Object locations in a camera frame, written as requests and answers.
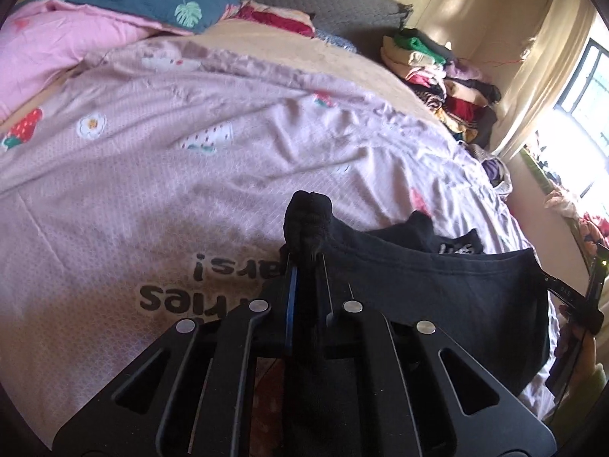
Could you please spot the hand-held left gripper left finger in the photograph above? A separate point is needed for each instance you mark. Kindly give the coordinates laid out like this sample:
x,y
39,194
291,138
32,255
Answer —
x,y
292,304

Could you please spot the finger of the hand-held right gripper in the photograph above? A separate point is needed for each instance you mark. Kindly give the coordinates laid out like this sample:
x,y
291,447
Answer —
x,y
571,302

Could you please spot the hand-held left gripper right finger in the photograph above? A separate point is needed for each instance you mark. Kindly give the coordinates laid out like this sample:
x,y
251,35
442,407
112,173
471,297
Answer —
x,y
342,328

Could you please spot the black sweater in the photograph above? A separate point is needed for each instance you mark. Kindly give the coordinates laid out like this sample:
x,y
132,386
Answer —
x,y
428,285

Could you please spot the person's right forearm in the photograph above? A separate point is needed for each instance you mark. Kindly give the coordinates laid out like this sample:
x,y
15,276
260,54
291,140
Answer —
x,y
592,390

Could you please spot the pile of folded clothes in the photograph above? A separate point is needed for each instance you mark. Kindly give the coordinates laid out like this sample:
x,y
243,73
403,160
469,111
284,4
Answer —
x,y
447,95

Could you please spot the green window seat mat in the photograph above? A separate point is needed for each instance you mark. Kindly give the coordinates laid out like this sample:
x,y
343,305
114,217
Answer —
x,y
533,166

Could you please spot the floral laundry basket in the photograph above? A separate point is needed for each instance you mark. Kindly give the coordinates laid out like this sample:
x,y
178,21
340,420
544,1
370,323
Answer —
x,y
504,185

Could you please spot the purple garment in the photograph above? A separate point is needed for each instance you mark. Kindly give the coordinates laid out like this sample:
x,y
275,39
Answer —
x,y
495,171

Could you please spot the lilac strawberry print quilt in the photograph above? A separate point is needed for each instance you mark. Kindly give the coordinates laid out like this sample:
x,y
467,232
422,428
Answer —
x,y
166,190

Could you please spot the window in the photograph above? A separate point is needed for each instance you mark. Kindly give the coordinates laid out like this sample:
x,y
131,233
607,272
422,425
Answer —
x,y
590,104

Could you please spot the cream curtain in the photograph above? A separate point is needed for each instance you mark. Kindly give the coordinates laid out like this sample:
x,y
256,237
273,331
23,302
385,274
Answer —
x,y
537,90

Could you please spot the blue patterned pillow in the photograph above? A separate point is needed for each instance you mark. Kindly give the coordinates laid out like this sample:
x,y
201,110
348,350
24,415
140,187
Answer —
x,y
340,43

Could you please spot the red patterned cloth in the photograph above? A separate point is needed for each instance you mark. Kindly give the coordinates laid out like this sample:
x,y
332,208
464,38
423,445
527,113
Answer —
x,y
280,21

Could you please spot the blue floral quilt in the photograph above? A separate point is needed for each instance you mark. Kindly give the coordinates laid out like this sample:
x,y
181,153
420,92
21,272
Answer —
x,y
142,0

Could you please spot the pink quilt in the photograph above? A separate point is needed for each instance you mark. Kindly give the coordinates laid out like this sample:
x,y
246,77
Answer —
x,y
62,43

